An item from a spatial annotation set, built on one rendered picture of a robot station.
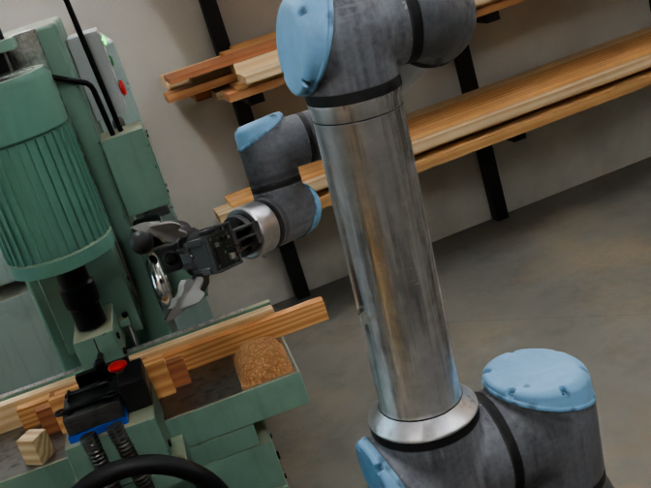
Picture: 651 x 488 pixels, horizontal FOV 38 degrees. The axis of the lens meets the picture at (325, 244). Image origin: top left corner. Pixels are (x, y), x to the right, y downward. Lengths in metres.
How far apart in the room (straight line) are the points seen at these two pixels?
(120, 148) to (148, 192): 0.09
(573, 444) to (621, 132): 3.50
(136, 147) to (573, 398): 0.89
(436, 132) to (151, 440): 2.56
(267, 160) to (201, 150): 2.41
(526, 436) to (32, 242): 0.79
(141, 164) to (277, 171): 0.28
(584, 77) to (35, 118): 2.93
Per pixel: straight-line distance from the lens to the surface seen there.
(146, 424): 1.46
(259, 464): 1.62
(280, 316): 1.68
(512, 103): 3.94
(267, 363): 1.57
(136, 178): 1.77
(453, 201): 4.40
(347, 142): 1.10
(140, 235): 1.37
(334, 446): 3.07
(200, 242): 1.49
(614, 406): 2.94
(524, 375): 1.35
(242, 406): 1.57
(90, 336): 1.63
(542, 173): 4.58
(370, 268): 1.15
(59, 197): 1.52
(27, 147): 1.50
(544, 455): 1.34
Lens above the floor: 1.59
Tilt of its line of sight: 19 degrees down
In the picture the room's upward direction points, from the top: 17 degrees counter-clockwise
